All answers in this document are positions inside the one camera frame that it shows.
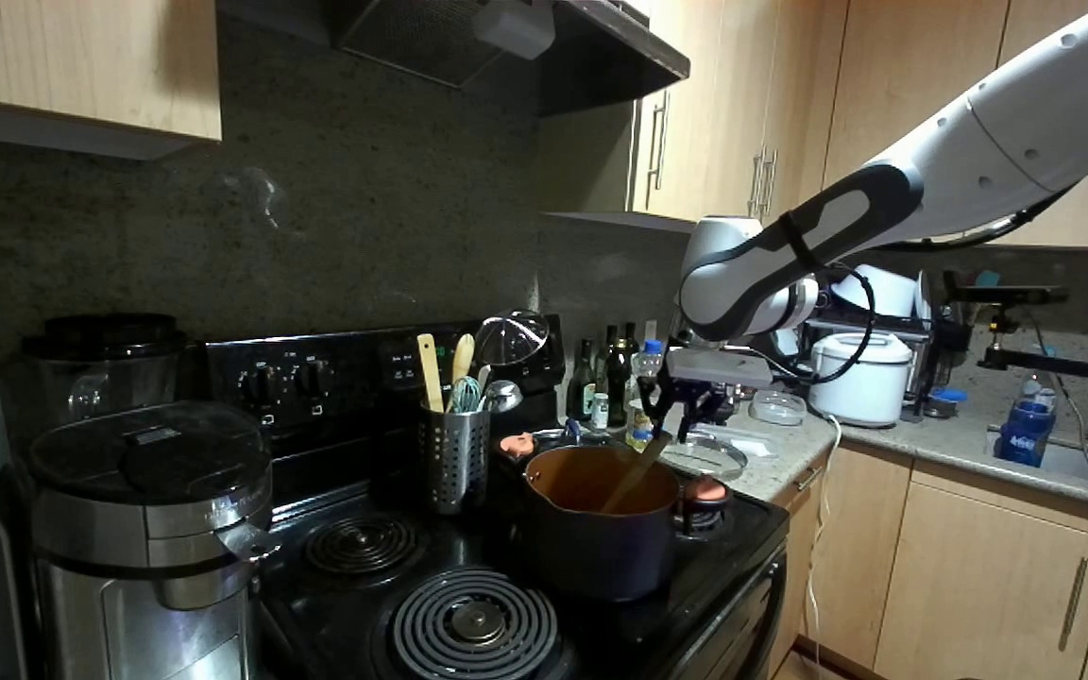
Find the silver pressure cooker black lid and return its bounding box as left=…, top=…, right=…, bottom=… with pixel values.
left=22, top=395, right=279, bottom=680

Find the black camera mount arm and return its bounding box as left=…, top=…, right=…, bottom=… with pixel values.
left=915, top=297, right=1088, bottom=412

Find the blue dish soap bottle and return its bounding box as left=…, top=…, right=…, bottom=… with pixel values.
left=994, top=371, right=1067, bottom=471

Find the white rice cooker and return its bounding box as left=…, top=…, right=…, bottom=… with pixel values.
left=806, top=328, right=918, bottom=432

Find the dark range hood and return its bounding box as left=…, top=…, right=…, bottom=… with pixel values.
left=216, top=0, right=694, bottom=121

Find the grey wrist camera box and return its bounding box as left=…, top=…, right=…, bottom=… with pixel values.
left=664, top=341, right=777, bottom=389

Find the large black coil burner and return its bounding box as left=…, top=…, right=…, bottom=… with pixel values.
left=390, top=566, right=565, bottom=680

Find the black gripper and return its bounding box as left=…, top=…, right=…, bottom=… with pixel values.
left=655, top=376, right=748, bottom=446

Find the perforated metal utensil holder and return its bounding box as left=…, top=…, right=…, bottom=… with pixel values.
left=424, top=399, right=494, bottom=516

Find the wooden wall cabinet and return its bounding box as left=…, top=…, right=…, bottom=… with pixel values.
left=0, top=0, right=227, bottom=162
left=819, top=0, right=1088, bottom=254
left=533, top=0, right=833, bottom=242

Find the green glass bottle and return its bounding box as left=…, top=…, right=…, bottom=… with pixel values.
left=568, top=335, right=601, bottom=432

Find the black stereo camera bar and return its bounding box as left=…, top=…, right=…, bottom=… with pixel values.
left=940, top=274, right=1072, bottom=308

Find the wooden spatula with hole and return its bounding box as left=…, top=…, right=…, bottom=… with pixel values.
left=412, top=328, right=450, bottom=415

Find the white hood light fixture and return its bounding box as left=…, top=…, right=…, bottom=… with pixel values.
left=465, top=0, right=558, bottom=63

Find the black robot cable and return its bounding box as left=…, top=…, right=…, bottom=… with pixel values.
left=764, top=264, right=884, bottom=386

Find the wooden base cabinet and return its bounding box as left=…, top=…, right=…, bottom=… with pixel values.
left=764, top=439, right=1088, bottom=680

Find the small glass bowl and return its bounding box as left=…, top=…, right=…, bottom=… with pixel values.
left=748, top=381, right=811, bottom=432

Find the dark bottle with gold foil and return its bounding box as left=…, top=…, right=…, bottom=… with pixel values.
left=605, top=321, right=640, bottom=432

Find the white container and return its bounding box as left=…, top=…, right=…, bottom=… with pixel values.
left=824, top=260, right=931, bottom=335

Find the black electric stove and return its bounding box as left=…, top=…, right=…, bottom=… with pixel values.
left=196, top=315, right=793, bottom=680

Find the small black coil burner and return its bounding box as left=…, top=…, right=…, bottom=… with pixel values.
left=298, top=505, right=427, bottom=583

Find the black stove knob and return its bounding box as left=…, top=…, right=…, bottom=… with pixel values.
left=237, top=356, right=289, bottom=409
left=290, top=356, right=337, bottom=404

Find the dark pot with orange handles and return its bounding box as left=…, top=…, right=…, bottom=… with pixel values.
left=499, top=432, right=738, bottom=605

